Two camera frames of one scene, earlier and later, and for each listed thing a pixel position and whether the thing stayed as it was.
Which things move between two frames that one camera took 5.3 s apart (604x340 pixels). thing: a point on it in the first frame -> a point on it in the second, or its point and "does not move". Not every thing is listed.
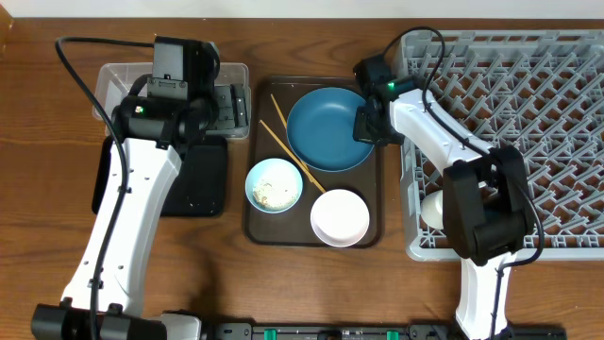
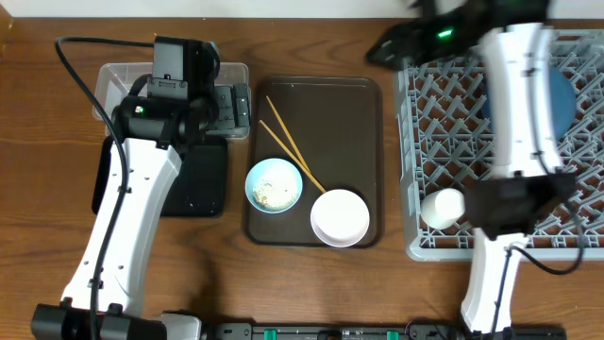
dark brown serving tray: x=267 y=103 does not move
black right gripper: x=366 y=126 -> x=394 y=45
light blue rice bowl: x=274 y=185 does not move
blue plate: x=321 y=130 -> x=562 y=99
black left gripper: x=232 y=106 does not move
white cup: x=432 y=209 does not move
